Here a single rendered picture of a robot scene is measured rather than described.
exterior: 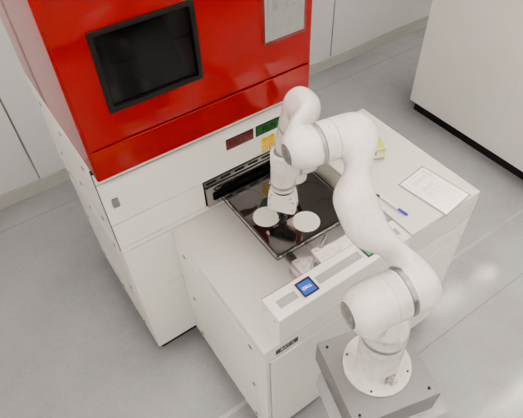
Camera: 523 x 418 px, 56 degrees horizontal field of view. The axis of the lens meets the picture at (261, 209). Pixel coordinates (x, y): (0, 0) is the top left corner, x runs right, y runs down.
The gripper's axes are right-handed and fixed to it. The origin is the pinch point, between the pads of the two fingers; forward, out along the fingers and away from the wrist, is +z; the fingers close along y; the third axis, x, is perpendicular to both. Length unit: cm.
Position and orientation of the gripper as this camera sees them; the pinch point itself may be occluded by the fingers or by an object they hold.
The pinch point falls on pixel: (283, 216)
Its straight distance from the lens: 179.2
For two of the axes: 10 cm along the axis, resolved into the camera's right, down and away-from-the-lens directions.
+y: 9.4, 2.3, -2.4
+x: 3.3, -7.1, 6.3
